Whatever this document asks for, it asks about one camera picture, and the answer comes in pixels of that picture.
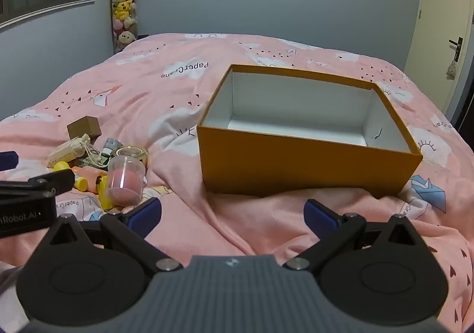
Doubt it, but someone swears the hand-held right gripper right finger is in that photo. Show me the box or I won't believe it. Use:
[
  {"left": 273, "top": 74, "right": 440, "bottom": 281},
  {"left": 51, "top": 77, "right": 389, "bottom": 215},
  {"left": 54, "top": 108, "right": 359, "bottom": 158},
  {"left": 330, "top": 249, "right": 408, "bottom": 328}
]
[{"left": 282, "top": 199, "right": 430, "bottom": 274}]

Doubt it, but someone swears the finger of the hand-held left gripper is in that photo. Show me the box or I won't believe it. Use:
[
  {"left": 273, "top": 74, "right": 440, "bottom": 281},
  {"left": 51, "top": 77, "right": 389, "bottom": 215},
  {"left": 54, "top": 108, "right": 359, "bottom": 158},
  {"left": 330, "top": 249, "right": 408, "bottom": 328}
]
[
  {"left": 0, "top": 170, "right": 76, "bottom": 197},
  {"left": 0, "top": 151, "right": 19, "bottom": 171}
]

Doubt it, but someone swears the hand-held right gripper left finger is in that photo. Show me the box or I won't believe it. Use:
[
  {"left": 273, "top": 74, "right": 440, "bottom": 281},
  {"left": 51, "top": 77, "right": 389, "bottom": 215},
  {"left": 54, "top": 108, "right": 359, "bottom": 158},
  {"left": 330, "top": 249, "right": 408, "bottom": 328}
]
[{"left": 37, "top": 197, "right": 184, "bottom": 274}]

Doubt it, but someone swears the clear cup with pink filling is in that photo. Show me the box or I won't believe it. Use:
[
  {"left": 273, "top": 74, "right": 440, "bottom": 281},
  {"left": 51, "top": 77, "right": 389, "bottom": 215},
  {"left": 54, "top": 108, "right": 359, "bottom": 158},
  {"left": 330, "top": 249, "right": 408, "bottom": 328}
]
[{"left": 107, "top": 156, "right": 146, "bottom": 208}]

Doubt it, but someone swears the pink bottle with orange cap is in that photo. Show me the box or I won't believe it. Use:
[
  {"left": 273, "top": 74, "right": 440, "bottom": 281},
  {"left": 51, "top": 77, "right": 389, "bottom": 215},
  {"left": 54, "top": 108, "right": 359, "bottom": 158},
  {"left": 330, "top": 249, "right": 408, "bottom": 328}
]
[{"left": 72, "top": 166, "right": 108, "bottom": 193}]

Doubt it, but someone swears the orange cardboard box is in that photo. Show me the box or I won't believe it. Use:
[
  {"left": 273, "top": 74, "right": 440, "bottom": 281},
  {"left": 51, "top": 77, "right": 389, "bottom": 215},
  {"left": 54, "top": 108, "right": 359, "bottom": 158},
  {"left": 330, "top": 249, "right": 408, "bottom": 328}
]
[{"left": 197, "top": 64, "right": 423, "bottom": 200}]

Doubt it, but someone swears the small gold box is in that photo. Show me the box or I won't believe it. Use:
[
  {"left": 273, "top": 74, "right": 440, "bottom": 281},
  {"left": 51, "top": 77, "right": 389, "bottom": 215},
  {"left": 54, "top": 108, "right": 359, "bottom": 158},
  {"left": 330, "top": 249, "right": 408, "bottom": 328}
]
[{"left": 67, "top": 116, "right": 101, "bottom": 140}]

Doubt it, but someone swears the clear tape roll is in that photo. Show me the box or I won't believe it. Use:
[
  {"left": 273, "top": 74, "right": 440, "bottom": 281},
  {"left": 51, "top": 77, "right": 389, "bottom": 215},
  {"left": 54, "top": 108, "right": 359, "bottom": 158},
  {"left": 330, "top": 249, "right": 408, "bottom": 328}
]
[{"left": 116, "top": 146, "right": 149, "bottom": 171}]

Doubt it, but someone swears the pink printed blanket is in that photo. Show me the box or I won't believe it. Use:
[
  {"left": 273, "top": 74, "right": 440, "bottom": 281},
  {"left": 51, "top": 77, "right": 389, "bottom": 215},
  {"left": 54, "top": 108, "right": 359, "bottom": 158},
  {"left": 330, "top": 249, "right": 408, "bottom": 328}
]
[{"left": 0, "top": 32, "right": 474, "bottom": 333}]

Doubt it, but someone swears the dark cabinet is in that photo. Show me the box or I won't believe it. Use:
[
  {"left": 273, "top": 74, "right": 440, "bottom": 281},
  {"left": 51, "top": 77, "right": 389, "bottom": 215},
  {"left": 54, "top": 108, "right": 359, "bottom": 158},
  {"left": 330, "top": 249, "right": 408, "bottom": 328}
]
[{"left": 457, "top": 77, "right": 474, "bottom": 134}]

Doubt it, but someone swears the tube of plush toys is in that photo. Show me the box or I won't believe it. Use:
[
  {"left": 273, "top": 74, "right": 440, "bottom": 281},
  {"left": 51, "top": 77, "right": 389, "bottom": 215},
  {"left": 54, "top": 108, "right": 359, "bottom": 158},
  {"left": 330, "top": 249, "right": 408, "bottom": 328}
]
[{"left": 110, "top": 0, "right": 140, "bottom": 54}]

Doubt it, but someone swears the cream door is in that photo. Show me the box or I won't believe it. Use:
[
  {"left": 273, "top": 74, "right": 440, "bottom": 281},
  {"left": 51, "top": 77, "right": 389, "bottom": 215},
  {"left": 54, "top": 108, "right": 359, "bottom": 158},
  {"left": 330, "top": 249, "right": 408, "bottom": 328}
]
[{"left": 403, "top": 0, "right": 474, "bottom": 111}]

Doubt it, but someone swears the black door handle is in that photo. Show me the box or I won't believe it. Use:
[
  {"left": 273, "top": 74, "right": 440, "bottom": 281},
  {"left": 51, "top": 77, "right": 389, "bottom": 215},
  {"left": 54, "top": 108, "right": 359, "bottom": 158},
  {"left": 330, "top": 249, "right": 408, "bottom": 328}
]
[{"left": 448, "top": 37, "right": 464, "bottom": 61}]

